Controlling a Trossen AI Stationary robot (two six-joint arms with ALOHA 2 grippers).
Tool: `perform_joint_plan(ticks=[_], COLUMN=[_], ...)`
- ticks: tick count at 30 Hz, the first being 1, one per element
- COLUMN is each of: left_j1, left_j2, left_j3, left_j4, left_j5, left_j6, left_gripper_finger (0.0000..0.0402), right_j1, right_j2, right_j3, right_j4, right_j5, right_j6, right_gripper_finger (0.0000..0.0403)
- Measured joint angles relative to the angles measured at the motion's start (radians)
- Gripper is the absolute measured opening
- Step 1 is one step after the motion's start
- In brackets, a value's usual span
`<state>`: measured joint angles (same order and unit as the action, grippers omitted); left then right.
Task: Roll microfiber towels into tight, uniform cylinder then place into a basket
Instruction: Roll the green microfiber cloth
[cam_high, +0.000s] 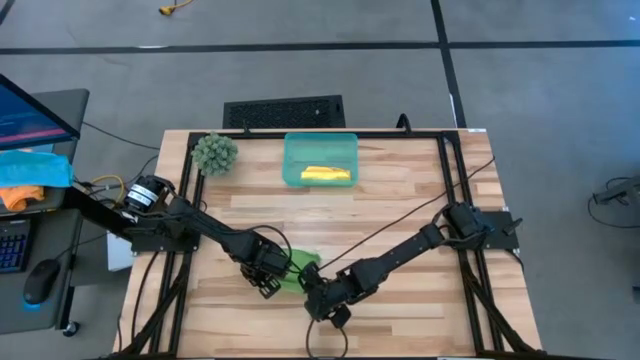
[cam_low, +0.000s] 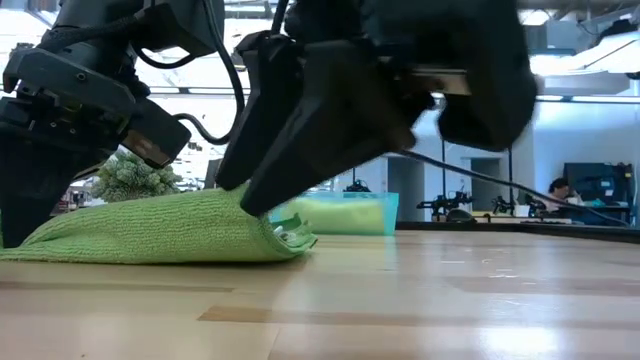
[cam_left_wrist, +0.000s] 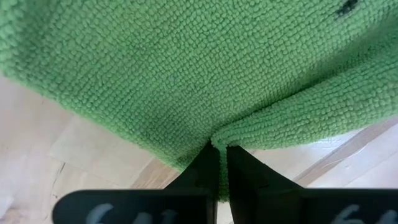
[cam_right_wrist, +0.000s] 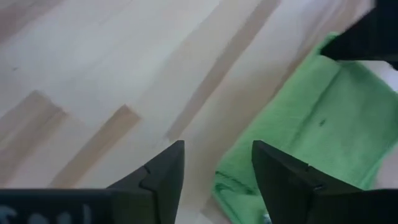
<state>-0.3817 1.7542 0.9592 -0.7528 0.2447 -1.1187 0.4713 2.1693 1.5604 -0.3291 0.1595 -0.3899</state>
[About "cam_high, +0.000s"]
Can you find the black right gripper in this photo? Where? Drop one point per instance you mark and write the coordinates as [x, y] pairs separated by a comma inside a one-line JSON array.
[[330, 297]]

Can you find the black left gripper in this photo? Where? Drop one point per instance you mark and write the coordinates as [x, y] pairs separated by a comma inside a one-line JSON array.
[[265, 255]]

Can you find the green microfiber towel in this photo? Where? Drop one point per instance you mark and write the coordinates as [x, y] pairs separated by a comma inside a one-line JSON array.
[[307, 257]]

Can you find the yellow microfiber towel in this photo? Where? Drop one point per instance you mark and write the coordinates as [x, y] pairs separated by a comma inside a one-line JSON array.
[[325, 173]]

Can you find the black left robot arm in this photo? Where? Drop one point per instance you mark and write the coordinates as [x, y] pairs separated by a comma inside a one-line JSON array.
[[210, 230]]

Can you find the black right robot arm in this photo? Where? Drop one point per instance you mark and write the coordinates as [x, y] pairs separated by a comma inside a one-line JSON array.
[[400, 255]]

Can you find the teal translucent plastic basket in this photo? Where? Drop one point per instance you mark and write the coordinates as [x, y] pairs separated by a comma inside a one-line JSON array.
[[320, 150]]

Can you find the artificial green potted plant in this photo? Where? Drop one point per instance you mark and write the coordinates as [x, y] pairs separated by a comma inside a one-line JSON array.
[[215, 154]]

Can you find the white box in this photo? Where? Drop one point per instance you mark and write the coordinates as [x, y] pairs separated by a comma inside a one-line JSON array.
[[119, 252]]

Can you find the black computer mouse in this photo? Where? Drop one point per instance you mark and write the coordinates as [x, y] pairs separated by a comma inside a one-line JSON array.
[[41, 282]]

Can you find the blue cloth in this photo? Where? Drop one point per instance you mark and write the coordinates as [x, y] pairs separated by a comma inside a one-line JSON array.
[[35, 170]]

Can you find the grey side desk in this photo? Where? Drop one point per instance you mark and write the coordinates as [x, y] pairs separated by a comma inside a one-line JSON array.
[[65, 107]]

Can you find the black backlit keyboard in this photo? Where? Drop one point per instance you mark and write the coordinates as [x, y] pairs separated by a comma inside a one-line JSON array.
[[12, 245]]

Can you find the orange cloth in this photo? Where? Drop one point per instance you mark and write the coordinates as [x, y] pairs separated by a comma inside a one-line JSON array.
[[20, 197]]

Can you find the computer monitor with blue screen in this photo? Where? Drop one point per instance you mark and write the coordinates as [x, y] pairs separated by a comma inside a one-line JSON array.
[[30, 120]]

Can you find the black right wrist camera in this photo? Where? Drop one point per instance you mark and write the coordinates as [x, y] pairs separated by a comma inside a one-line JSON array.
[[340, 316]]

